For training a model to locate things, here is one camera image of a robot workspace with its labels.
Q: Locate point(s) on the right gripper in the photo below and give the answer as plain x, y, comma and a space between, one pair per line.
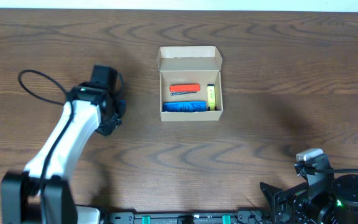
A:
298, 196

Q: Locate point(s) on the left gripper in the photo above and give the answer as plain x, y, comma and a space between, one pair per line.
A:
107, 126

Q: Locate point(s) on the blue whiteboard marker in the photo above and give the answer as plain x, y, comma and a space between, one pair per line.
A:
122, 106

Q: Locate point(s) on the blue whiteboard duster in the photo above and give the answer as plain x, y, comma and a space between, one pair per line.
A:
185, 106

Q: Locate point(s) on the orange stapler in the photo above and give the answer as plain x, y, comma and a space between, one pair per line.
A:
184, 89

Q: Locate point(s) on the brown cardboard box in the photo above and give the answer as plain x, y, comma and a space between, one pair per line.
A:
190, 65

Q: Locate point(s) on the yellow highlighter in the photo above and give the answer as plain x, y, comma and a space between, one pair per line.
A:
211, 97

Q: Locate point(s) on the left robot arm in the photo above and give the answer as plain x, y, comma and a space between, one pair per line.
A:
41, 192

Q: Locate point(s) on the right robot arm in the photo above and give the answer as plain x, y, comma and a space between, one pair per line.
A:
345, 191

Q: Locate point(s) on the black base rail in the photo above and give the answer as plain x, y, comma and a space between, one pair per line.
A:
239, 217

